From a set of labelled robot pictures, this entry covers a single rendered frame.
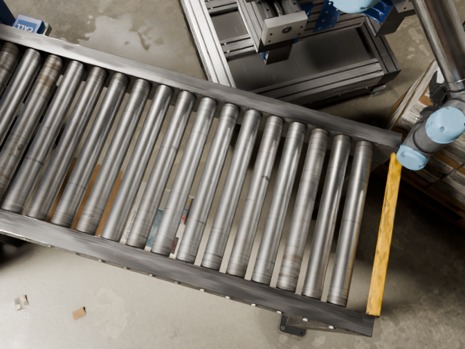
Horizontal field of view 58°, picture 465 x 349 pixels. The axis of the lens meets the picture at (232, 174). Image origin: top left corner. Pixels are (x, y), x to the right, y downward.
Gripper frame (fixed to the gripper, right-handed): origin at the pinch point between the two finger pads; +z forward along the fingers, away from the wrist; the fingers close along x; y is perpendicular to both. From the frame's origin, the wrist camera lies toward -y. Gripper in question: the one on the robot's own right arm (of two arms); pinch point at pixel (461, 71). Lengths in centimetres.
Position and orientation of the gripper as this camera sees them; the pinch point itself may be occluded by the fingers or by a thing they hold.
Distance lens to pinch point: 139.3
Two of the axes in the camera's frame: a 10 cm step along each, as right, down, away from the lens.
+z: 5.7, -7.6, 2.9
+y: 0.7, -3.1, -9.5
